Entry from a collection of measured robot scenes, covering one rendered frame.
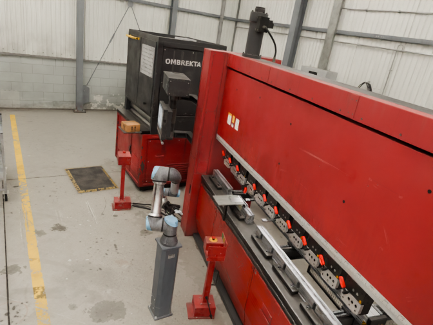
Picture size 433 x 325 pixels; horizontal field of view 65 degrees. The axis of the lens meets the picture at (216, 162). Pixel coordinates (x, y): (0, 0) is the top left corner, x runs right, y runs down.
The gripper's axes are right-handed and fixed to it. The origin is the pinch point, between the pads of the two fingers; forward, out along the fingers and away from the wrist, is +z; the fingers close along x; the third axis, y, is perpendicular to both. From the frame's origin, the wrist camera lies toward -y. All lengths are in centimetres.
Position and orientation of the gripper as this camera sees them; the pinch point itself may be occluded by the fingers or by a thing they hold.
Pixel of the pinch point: (180, 218)
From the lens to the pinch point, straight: 328.0
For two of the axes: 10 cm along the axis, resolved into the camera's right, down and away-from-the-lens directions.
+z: 6.1, 7.3, -2.9
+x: 5.1, -6.5, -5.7
